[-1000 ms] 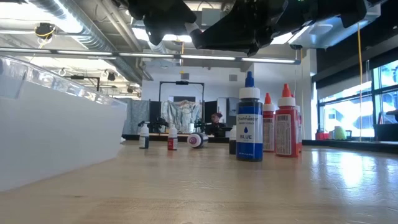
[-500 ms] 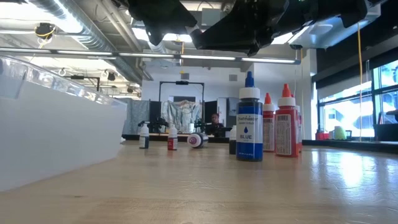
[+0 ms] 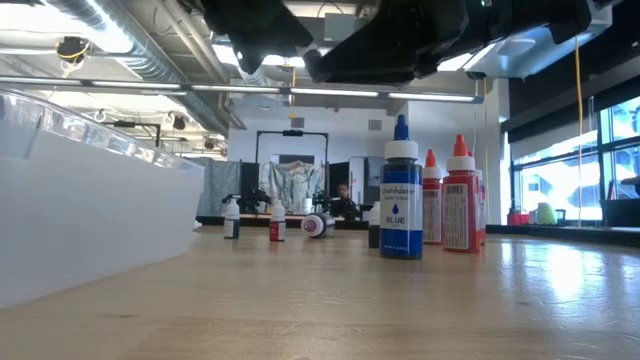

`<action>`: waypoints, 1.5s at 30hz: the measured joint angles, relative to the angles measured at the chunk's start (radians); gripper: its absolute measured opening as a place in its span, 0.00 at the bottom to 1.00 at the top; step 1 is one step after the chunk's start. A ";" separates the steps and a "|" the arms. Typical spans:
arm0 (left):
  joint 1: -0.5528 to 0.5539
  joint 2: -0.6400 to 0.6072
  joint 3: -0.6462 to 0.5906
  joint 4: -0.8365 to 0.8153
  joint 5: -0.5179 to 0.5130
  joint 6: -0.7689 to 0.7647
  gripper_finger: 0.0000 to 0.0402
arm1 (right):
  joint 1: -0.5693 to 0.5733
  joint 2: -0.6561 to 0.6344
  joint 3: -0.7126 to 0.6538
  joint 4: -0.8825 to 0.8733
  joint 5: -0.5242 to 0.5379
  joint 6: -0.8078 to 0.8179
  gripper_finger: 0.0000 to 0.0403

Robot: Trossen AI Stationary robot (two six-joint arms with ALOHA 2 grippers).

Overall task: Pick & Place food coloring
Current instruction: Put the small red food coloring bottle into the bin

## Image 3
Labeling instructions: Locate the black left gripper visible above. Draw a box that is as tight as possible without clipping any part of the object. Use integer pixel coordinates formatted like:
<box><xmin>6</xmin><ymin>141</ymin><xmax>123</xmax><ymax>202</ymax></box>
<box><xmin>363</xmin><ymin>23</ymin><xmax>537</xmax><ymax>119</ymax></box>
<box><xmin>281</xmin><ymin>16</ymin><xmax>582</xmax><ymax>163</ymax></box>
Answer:
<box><xmin>202</xmin><ymin>0</ymin><xmax>314</xmax><ymax>75</ymax></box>

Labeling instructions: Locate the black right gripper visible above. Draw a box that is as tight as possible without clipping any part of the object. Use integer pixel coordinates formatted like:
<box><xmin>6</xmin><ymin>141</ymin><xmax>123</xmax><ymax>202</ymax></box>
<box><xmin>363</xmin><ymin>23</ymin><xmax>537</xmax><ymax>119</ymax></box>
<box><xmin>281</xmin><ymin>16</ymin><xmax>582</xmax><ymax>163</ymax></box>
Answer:
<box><xmin>304</xmin><ymin>0</ymin><xmax>621</xmax><ymax>84</ymax></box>

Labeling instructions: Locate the small blue dropper bottle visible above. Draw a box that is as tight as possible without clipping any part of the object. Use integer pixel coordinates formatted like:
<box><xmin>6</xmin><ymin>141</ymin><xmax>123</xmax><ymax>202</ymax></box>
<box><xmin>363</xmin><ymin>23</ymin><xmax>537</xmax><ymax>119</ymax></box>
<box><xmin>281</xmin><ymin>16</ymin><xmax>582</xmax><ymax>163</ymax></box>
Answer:
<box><xmin>223</xmin><ymin>197</ymin><xmax>242</xmax><ymax>240</ymax></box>

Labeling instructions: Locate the small red dropper bottle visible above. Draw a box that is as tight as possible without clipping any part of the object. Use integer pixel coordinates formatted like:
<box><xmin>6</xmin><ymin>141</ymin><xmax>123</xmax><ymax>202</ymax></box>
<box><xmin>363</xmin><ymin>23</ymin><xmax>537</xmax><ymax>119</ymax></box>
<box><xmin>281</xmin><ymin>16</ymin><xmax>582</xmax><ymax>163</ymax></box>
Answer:
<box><xmin>268</xmin><ymin>198</ymin><xmax>287</xmax><ymax>243</ymax></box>

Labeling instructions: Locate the blue food coloring bottle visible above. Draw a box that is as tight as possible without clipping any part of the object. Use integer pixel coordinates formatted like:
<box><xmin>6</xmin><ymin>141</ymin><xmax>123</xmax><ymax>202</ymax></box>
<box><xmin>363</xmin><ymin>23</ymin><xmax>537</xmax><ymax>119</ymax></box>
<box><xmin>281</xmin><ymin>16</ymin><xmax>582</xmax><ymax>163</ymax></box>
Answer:
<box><xmin>378</xmin><ymin>113</ymin><xmax>425</xmax><ymax>261</ymax></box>

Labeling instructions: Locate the purple food coloring bottle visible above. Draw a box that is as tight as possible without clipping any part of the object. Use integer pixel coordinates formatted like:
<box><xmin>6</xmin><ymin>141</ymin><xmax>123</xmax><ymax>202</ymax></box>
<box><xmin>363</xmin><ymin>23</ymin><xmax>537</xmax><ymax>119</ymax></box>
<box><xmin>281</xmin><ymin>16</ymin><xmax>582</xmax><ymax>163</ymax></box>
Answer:
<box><xmin>300</xmin><ymin>211</ymin><xmax>337</xmax><ymax>240</ymax></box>

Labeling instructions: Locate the grey ceiling box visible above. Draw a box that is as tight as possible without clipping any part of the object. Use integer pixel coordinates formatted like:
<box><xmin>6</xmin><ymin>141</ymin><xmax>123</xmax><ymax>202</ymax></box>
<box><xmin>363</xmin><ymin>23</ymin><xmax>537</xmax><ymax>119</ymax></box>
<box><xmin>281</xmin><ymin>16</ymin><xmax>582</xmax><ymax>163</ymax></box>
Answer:
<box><xmin>323</xmin><ymin>12</ymin><xmax>358</xmax><ymax>43</ymax></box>

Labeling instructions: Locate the long LED light bar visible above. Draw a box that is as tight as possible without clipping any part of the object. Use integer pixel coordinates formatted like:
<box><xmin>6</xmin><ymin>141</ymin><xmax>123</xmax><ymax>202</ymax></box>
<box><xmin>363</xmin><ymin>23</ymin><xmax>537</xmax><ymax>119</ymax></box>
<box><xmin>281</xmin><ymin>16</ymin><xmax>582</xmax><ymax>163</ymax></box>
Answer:
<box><xmin>0</xmin><ymin>74</ymin><xmax>485</xmax><ymax>105</ymax></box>

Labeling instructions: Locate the grey cabinet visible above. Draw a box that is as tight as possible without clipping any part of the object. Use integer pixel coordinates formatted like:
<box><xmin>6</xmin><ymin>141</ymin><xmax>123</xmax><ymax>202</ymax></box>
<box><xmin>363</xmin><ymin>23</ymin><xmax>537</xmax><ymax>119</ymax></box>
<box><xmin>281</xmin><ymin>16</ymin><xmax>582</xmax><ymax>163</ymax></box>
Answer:
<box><xmin>348</xmin><ymin>155</ymin><xmax>386</xmax><ymax>206</ymax></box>

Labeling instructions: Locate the grey tarp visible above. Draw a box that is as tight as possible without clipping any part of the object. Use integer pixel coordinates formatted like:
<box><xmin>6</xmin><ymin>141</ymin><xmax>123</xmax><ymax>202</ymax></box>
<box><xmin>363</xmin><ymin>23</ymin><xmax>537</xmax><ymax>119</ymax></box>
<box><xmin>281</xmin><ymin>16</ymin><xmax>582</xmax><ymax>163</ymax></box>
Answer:
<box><xmin>258</xmin><ymin>159</ymin><xmax>327</xmax><ymax>214</ymax></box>

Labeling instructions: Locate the grey curtain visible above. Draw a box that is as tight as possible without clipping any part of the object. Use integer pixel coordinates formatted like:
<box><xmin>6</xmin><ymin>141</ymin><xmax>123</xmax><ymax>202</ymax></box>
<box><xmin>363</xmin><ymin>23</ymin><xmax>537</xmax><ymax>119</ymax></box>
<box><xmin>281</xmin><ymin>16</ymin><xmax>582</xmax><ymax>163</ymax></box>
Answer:
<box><xmin>195</xmin><ymin>157</ymin><xmax>242</xmax><ymax>217</ymax></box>

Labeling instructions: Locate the person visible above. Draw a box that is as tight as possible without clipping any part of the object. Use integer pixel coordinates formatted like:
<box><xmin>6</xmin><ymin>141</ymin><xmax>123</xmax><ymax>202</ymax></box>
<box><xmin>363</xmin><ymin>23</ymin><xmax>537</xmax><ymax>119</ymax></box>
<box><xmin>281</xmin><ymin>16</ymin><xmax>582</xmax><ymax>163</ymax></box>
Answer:
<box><xmin>333</xmin><ymin>182</ymin><xmax>359</xmax><ymax>219</ymax></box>

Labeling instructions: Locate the green object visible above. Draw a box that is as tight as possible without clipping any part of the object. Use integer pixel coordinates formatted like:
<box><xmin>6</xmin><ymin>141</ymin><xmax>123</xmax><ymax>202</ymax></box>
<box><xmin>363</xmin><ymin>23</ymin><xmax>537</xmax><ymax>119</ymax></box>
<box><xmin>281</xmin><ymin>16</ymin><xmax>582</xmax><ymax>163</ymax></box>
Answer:
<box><xmin>536</xmin><ymin>201</ymin><xmax>558</xmax><ymax>226</ymax></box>

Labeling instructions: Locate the clear plastic container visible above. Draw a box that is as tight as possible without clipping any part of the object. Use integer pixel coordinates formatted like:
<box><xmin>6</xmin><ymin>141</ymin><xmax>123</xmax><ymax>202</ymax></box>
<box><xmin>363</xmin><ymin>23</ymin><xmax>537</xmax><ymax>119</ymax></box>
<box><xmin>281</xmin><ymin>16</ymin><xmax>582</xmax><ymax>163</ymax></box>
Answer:
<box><xmin>0</xmin><ymin>88</ymin><xmax>206</xmax><ymax>309</ymax></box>

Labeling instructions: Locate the black box by window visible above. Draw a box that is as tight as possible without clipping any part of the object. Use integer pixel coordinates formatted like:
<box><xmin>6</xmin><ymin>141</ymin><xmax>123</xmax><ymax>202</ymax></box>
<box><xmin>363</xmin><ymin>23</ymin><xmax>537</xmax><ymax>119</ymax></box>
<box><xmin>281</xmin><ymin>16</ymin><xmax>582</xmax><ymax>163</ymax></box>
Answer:
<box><xmin>599</xmin><ymin>174</ymin><xmax>640</xmax><ymax>229</ymax></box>

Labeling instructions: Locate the black gantry frame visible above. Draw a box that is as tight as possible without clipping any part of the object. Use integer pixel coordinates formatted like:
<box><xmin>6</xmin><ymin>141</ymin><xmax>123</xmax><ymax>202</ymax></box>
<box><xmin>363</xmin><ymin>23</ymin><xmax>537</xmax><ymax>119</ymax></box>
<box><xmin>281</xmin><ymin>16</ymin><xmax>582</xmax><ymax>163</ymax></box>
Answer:
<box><xmin>254</xmin><ymin>129</ymin><xmax>331</xmax><ymax>211</ymax></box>

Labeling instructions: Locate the rectangular metal duct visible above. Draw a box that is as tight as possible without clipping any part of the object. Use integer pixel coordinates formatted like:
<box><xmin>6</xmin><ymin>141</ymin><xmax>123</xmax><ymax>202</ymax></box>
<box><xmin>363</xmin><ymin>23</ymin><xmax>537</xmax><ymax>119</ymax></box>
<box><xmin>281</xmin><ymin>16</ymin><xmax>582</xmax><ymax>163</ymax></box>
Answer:
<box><xmin>464</xmin><ymin>4</ymin><xmax>614</xmax><ymax>81</ymax></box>

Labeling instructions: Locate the black ceiling device yellow cable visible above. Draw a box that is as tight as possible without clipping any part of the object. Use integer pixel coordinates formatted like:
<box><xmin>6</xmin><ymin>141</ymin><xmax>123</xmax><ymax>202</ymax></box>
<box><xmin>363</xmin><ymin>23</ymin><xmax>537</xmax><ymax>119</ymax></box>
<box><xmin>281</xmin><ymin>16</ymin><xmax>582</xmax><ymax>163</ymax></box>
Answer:
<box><xmin>54</xmin><ymin>35</ymin><xmax>92</xmax><ymax>79</ymax></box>

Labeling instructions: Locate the yellow hanging cable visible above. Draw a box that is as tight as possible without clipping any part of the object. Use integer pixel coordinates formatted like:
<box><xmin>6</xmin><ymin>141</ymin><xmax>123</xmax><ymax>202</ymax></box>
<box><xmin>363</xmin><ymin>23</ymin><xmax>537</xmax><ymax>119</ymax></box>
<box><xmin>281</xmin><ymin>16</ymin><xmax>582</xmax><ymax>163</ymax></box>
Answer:
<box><xmin>573</xmin><ymin>35</ymin><xmax>585</xmax><ymax>227</ymax></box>

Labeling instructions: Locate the black aluminium table frame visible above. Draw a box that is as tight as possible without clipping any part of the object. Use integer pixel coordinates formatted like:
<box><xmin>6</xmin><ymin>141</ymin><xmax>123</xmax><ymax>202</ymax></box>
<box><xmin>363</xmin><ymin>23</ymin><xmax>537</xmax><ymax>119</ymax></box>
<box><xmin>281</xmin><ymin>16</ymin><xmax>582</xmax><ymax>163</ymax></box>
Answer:
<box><xmin>194</xmin><ymin>214</ymin><xmax>640</xmax><ymax>249</ymax></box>

